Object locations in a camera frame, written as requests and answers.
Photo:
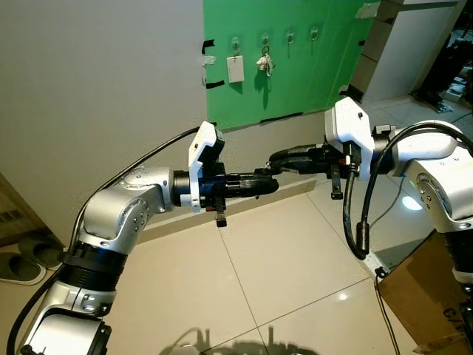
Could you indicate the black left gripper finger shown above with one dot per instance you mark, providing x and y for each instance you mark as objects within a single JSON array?
[
  {"x": 255, "y": 189},
  {"x": 255, "y": 176}
]

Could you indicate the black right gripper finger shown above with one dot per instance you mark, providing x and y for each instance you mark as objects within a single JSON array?
[
  {"x": 295, "y": 166},
  {"x": 299, "y": 152}
]

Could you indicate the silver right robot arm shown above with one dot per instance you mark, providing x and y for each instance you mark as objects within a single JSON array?
[{"x": 429, "y": 148}]

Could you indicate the short black tape strip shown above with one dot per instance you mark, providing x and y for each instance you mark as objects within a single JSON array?
[
  {"x": 216, "y": 83},
  {"x": 208, "y": 46}
]

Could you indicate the white hanging card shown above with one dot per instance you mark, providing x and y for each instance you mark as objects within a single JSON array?
[{"x": 235, "y": 69}]

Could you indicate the white power strip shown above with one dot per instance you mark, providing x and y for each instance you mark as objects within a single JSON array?
[{"x": 375, "y": 263}]

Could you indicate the small white label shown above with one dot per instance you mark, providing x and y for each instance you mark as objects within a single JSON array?
[{"x": 208, "y": 60}]

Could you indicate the white cabinet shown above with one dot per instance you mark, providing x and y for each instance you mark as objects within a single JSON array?
[{"x": 414, "y": 52}]

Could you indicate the black gear pile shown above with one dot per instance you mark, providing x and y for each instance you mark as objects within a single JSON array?
[{"x": 447, "y": 74}]

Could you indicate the brown cardboard box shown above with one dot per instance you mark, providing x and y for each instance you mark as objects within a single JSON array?
[{"x": 421, "y": 296}]

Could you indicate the grey slipper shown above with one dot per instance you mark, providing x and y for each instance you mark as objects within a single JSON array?
[
  {"x": 21, "y": 268},
  {"x": 41, "y": 251}
]

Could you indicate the brown wooden furniture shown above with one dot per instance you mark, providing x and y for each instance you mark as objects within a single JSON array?
[{"x": 11, "y": 196}]

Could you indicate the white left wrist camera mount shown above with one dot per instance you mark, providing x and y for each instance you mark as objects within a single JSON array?
[{"x": 198, "y": 159}]

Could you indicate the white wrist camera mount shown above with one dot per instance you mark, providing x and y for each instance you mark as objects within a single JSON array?
[
  {"x": 198, "y": 159},
  {"x": 347, "y": 122}
]

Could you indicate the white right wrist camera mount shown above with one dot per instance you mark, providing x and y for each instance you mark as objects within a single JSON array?
[{"x": 347, "y": 122}]

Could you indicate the green wall backdrop cloth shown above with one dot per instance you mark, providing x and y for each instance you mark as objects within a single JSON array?
[{"x": 325, "y": 74}]

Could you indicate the clear wall hook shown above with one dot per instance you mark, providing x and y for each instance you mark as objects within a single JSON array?
[
  {"x": 235, "y": 44},
  {"x": 314, "y": 32},
  {"x": 264, "y": 38},
  {"x": 290, "y": 35}
]

